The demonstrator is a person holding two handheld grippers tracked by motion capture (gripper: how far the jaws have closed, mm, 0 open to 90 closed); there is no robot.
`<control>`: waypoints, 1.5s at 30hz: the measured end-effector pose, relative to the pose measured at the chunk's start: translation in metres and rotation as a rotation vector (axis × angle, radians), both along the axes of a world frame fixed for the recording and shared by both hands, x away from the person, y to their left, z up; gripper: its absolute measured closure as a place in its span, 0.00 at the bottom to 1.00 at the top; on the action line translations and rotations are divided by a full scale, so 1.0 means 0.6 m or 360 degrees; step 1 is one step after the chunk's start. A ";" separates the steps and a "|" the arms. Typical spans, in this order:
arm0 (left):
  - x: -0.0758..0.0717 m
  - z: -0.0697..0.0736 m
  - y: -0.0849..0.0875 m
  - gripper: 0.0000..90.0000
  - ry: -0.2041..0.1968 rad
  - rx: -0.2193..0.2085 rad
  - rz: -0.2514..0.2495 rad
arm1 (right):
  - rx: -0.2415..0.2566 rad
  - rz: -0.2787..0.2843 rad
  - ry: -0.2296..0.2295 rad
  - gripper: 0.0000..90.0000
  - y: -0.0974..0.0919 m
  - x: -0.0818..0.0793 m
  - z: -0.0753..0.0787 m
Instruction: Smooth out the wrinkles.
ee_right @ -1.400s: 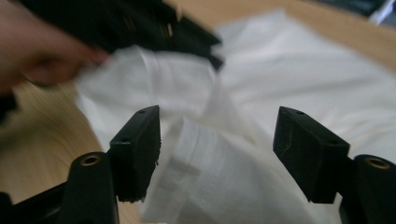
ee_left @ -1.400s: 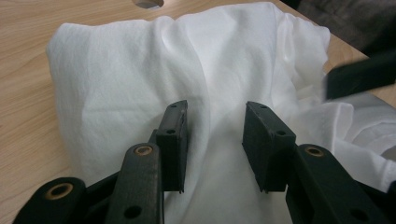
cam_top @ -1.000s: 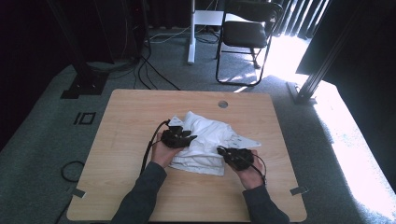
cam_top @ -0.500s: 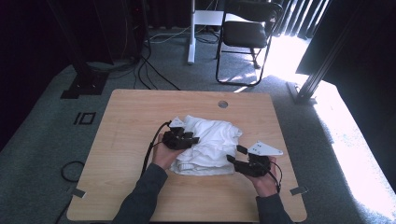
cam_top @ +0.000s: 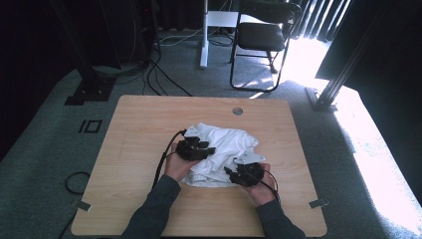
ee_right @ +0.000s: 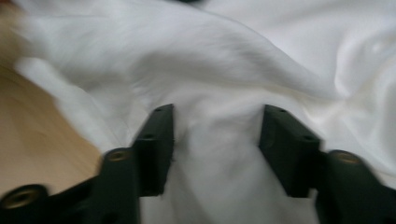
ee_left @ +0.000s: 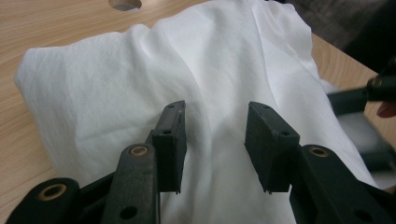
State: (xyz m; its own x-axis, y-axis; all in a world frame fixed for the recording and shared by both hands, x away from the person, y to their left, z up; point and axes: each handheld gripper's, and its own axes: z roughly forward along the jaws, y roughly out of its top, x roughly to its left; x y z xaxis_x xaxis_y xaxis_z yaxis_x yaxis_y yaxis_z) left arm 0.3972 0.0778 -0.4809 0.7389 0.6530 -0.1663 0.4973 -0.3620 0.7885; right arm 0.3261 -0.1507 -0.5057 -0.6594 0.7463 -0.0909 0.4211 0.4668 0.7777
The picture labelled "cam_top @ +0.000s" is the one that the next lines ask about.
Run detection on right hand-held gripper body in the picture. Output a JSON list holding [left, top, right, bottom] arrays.
[[229, 151, 267, 187]]

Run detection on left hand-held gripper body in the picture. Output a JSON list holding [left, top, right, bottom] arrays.
[[175, 127, 205, 162]]

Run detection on white cloth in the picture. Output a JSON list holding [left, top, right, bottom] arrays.
[[181, 122, 267, 188]]

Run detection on person's left hand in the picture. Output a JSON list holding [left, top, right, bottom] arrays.
[[164, 142, 200, 183]]

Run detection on person's right hand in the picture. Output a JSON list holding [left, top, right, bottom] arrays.
[[243, 164, 280, 207]]

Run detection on black folding chair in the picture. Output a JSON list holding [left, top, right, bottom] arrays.
[[229, 0, 303, 94]]

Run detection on black metal stand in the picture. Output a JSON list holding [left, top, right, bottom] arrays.
[[49, 0, 117, 107]]

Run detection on aluminium profile stand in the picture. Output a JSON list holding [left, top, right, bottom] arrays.
[[305, 19, 379, 114]]

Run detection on black curtain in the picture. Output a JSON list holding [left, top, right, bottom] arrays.
[[315, 0, 422, 203]]

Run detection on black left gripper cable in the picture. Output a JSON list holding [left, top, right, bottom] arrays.
[[151, 128, 187, 191]]

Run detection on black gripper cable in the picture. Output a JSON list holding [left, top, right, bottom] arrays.
[[151, 128, 187, 191], [247, 168, 282, 203]]

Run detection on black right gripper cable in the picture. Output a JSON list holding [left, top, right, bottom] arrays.
[[247, 168, 282, 203]]

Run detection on black floor cables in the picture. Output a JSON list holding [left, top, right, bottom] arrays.
[[142, 58, 193, 98]]

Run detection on white desk frame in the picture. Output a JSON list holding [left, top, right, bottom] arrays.
[[198, 0, 263, 70]]

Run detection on black looped floor cable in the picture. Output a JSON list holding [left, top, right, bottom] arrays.
[[64, 170, 92, 196]]

